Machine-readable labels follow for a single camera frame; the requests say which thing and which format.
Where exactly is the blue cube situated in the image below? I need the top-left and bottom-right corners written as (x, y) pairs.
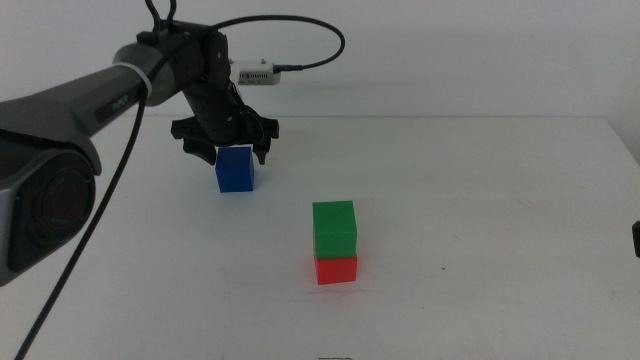
top-left (214, 146), bottom-right (255, 194)

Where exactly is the green cube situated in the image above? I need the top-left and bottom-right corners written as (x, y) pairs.
top-left (312, 200), bottom-right (358, 260)

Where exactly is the red cube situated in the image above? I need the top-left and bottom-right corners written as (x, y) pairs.
top-left (314, 254), bottom-right (359, 286)

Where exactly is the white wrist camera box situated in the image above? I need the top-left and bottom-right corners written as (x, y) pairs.
top-left (230, 59), bottom-right (282, 87)

